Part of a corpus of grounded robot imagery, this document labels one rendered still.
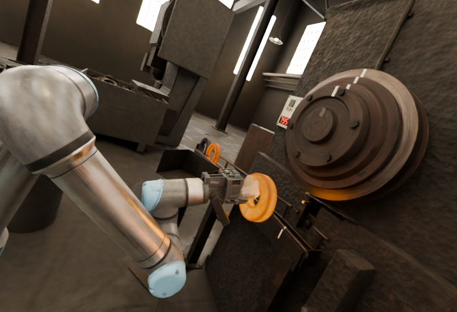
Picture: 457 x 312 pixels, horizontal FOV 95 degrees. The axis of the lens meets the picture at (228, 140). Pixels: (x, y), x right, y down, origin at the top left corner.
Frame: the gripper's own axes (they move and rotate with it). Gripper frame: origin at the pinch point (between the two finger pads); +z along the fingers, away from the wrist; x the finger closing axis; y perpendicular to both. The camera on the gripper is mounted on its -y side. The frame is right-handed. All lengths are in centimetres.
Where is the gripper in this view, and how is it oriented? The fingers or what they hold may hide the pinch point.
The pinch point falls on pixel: (258, 192)
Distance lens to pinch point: 71.0
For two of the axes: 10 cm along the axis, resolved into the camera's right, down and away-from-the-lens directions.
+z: 9.1, 0.2, 4.2
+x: -3.9, -3.3, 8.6
